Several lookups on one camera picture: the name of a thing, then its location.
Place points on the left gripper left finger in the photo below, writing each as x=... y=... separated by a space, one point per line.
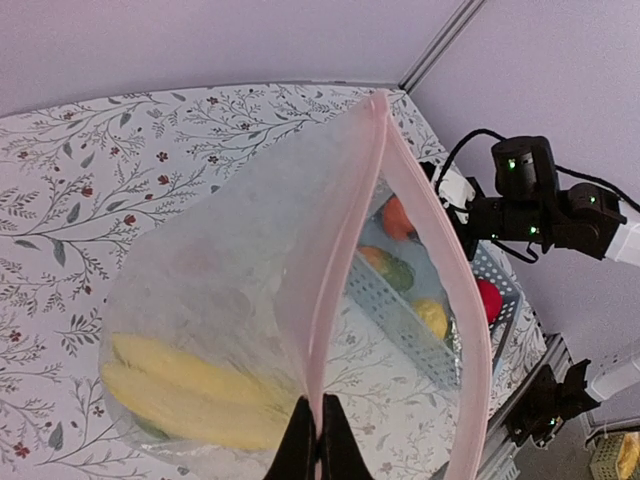
x=296 y=457

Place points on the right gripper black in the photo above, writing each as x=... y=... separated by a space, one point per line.
x=480 y=219

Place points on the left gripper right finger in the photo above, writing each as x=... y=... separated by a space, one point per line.
x=339 y=454

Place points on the orange toy fruit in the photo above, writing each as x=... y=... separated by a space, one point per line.
x=395 y=222

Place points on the green orange toy mango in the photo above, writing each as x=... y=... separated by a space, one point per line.
x=395 y=271

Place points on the yellow toy pear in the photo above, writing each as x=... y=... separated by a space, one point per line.
x=433 y=315

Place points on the yellow toy banana bunch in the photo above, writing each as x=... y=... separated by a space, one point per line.
x=189 y=398

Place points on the clear zip top bag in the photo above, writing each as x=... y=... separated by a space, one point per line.
x=251 y=278

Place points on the green toy pepper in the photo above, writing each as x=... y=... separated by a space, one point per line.
x=453 y=340

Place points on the green toy watermelon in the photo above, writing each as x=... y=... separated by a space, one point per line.
x=150 y=429

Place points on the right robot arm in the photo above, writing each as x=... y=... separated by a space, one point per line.
x=542 y=203

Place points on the red toy apple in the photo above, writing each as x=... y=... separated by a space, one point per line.
x=491 y=298

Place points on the light blue plastic basket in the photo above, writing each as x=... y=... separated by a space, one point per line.
x=391 y=310

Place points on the yellow wicker basket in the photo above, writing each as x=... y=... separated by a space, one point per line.
x=616 y=457

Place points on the floral tablecloth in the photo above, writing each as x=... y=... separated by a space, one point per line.
x=79 y=183

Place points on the front aluminium rail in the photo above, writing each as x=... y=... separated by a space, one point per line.
x=498 y=459

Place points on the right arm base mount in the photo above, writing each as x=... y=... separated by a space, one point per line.
x=547 y=404

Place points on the right aluminium frame post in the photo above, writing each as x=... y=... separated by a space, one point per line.
x=451 y=30

